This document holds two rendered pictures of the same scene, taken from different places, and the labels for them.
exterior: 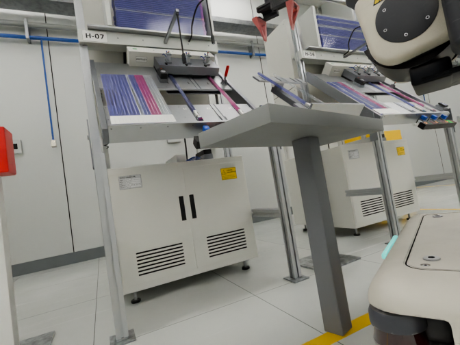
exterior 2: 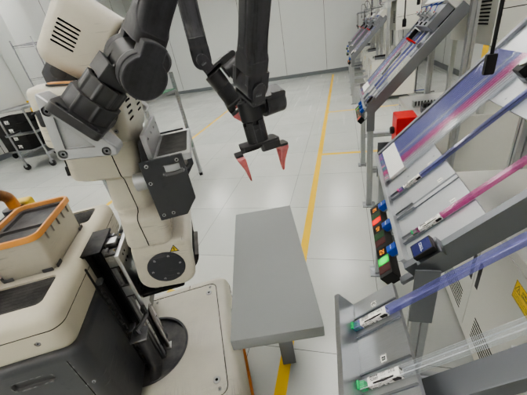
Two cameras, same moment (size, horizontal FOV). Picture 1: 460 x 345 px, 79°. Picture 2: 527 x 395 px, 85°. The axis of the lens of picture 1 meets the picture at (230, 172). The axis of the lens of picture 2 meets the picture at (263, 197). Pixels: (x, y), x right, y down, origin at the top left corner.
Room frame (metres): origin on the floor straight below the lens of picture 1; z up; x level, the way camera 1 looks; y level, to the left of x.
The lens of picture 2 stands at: (1.37, -0.77, 1.25)
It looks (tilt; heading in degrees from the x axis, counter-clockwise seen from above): 29 degrees down; 134
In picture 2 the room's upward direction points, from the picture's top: 11 degrees counter-clockwise
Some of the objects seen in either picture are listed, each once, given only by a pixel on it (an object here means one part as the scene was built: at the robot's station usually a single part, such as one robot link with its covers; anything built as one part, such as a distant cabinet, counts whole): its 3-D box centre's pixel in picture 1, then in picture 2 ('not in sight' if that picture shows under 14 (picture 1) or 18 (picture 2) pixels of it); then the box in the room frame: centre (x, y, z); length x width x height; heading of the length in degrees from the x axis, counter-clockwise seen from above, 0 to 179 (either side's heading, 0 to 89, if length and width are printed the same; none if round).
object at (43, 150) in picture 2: not in sight; (41, 130); (-4.61, 0.50, 0.50); 0.90 x 0.54 x 1.00; 130
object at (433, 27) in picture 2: not in sight; (429, 100); (0.90, 1.59, 0.66); 1.01 x 0.73 x 1.31; 25
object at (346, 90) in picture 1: (360, 142); not in sight; (2.14, -1.03, 0.65); 1.01 x 0.73 x 1.29; 25
